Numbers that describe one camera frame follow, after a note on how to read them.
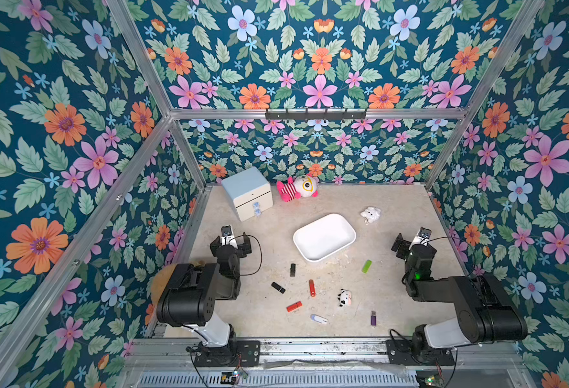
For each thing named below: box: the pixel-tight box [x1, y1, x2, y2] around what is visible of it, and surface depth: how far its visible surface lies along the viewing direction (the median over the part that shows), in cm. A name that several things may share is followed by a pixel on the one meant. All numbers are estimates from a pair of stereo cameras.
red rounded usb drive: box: [308, 278, 317, 298], surface depth 89 cm
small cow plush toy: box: [337, 288, 353, 308], surface depth 85 cm
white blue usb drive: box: [310, 313, 329, 325], surface depth 82 cm
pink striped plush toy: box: [275, 173, 320, 203], surface depth 113 cm
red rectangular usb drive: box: [286, 300, 303, 313], surface depth 85 cm
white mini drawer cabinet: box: [221, 166, 274, 223], surface depth 103 cm
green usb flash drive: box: [361, 258, 373, 275], surface depth 95 cm
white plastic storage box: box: [292, 213, 357, 262], surface depth 101 cm
